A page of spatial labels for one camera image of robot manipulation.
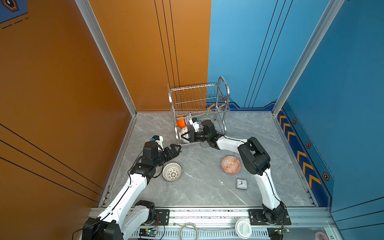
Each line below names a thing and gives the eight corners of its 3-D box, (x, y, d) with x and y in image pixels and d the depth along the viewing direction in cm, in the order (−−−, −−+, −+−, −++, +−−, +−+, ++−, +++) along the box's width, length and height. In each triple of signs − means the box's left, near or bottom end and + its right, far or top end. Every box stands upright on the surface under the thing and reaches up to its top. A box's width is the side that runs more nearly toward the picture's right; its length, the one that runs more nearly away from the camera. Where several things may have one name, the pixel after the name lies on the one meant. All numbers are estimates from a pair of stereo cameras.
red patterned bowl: (222, 174, 90) (223, 171, 86) (220, 159, 96) (221, 155, 93) (240, 174, 90) (242, 171, 86) (237, 159, 96) (239, 155, 93)
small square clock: (237, 189, 83) (237, 188, 82) (235, 179, 87) (236, 177, 86) (247, 189, 83) (248, 188, 82) (245, 179, 87) (246, 177, 86)
